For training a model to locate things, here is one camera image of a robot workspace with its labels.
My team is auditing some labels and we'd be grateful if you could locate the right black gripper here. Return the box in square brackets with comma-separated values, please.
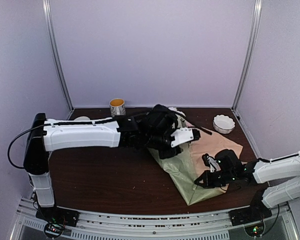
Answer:
[195, 170, 235, 189]

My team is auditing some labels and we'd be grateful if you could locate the green and peach wrapping paper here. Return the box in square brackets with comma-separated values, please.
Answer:
[149, 131, 243, 206]

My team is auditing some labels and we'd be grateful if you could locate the white rose stem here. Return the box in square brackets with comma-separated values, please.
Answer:
[168, 107, 188, 128]

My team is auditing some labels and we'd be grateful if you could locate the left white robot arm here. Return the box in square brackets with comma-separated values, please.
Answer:
[15, 104, 194, 222]

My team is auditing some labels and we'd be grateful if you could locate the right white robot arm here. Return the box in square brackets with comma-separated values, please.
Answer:
[194, 149, 300, 226]

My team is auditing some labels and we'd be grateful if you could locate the white scalloped bowl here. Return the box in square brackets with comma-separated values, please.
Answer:
[213, 114, 236, 134]

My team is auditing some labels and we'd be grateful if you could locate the patterned mug yellow inside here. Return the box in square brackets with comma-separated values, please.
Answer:
[109, 98, 126, 118]

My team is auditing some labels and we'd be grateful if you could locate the small white round bowl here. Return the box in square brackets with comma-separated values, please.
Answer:
[74, 116, 90, 122]

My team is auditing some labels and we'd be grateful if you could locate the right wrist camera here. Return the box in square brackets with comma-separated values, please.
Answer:
[201, 153, 221, 173]

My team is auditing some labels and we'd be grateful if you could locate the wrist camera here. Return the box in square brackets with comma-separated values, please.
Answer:
[170, 127, 201, 148]
[201, 153, 221, 173]

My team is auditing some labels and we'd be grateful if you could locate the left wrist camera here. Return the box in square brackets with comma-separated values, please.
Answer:
[170, 127, 201, 148]

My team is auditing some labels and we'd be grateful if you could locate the front aluminium rail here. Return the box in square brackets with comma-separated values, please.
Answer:
[13, 197, 298, 240]

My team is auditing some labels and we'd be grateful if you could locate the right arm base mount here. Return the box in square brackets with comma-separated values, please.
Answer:
[229, 206, 272, 238]

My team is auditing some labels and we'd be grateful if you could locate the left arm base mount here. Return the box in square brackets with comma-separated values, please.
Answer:
[35, 207, 80, 239]

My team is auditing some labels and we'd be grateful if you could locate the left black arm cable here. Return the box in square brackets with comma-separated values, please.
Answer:
[7, 109, 213, 170]

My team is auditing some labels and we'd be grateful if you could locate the right aluminium frame post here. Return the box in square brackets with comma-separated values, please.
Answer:
[231, 0, 263, 112]

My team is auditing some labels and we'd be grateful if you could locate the aluminium frame post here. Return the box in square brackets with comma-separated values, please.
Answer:
[231, 0, 263, 112]
[42, 0, 74, 112]

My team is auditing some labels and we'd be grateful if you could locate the left aluminium frame post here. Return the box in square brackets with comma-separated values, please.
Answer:
[42, 0, 74, 112]

